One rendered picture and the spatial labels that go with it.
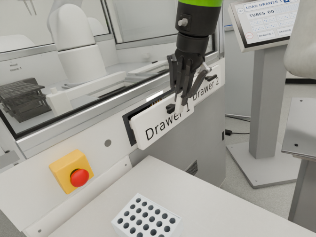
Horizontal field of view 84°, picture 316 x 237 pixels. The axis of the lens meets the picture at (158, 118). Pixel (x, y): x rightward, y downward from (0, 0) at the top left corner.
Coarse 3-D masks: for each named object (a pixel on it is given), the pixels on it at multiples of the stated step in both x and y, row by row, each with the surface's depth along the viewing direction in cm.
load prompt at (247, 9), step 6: (264, 0) 103; (270, 0) 103; (276, 0) 103; (282, 0) 102; (288, 0) 102; (294, 0) 102; (246, 6) 103; (252, 6) 103; (258, 6) 103; (264, 6) 102; (270, 6) 102
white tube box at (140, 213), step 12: (132, 204) 40; (144, 204) 41; (156, 204) 39; (120, 216) 38; (132, 216) 38; (144, 216) 38; (156, 216) 37; (168, 216) 36; (120, 228) 35; (132, 228) 36; (144, 228) 36; (156, 228) 34; (168, 228) 35; (180, 228) 35
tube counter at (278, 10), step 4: (292, 4) 101; (296, 4) 101; (272, 8) 102; (276, 8) 101; (280, 8) 101; (284, 8) 101; (288, 8) 101; (292, 8) 101; (296, 8) 100; (268, 12) 101; (272, 12) 101; (276, 12) 101; (280, 12) 101
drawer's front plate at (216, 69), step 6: (216, 66) 85; (210, 72) 82; (216, 72) 86; (192, 84) 73; (204, 84) 80; (210, 84) 84; (198, 90) 77; (204, 90) 81; (210, 90) 85; (204, 96) 82
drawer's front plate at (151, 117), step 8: (168, 96) 60; (160, 104) 56; (168, 104) 59; (192, 104) 69; (144, 112) 52; (152, 112) 54; (160, 112) 56; (184, 112) 66; (192, 112) 70; (136, 120) 50; (144, 120) 52; (152, 120) 54; (160, 120) 57; (176, 120) 64; (136, 128) 50; (144, 128) 53; (152, 128) 55; (168, 128) 61; (136, 136) 52; (144, 136) 53; (160, 136) 59; (144, 144) 54
